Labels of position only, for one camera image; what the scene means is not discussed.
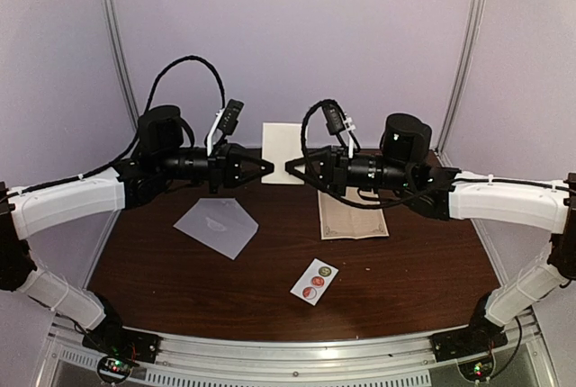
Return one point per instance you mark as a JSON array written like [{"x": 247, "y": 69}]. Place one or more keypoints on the orange round sticker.
[{"x": 317, "y": 281}]

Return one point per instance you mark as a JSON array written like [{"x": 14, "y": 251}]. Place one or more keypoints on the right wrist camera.
[{"x": 341, "y": 126}]

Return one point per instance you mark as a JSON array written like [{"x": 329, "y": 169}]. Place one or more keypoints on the circuit board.
[
  {"x": 477, "y": 370},
  {"x": 111, "y": 369}
]

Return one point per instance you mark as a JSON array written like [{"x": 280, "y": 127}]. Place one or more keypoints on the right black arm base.
[{"x": 467, "y": 341}]

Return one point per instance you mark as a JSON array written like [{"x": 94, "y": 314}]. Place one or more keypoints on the bordered certificate paper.
[{"x": 340, "y": 221}]

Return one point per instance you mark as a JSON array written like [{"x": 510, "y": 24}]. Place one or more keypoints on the red white round sticker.
[{"x": 309, "y": 293}]

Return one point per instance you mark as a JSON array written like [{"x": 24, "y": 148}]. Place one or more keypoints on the aluminium front rail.
[{"x": 405, "y": 360}]

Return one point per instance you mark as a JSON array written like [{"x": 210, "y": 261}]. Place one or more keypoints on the green round sticker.
[{"x": 325, "y": 271}]

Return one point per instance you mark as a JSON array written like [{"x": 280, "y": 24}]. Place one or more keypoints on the left circuit board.
[{"x": 111, "y": 369}]

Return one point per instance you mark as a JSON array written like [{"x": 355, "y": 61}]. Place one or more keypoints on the cream letter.
[{"x": 280, "y": 144}]

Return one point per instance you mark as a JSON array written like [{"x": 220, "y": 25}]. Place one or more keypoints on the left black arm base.
[{"x": 112, "y": 338}]

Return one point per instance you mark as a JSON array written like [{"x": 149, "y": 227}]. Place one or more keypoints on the pale blue envelope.
[{"x": 221, "y": 224}]

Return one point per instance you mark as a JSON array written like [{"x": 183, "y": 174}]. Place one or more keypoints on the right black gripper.
[{"x": 337, "y": 181}]

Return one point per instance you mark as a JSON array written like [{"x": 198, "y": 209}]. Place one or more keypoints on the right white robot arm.
[{"x": 446, "y": 193}]

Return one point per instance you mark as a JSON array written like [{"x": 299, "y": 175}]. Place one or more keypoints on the right circuit board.
[{"x": 477, "y": 370}]

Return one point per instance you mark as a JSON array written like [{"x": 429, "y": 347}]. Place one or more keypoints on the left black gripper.
[{"x": 225, "y": 168}]

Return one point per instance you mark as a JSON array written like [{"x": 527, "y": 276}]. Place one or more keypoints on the white sticker sheet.
[{"x": 304, "y": 281}]

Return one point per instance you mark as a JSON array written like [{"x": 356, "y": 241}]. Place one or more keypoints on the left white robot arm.
[{"x": 160, "y": 157}]

